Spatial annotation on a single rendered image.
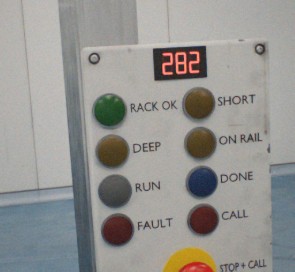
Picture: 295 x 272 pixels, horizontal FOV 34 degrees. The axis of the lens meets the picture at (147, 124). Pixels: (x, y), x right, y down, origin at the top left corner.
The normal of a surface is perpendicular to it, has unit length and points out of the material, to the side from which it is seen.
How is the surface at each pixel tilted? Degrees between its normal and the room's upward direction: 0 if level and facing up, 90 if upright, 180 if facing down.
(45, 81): 90
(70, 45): 90
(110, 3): 90
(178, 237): 90
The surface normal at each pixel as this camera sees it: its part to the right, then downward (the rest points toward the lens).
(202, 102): 0.22, 0.09
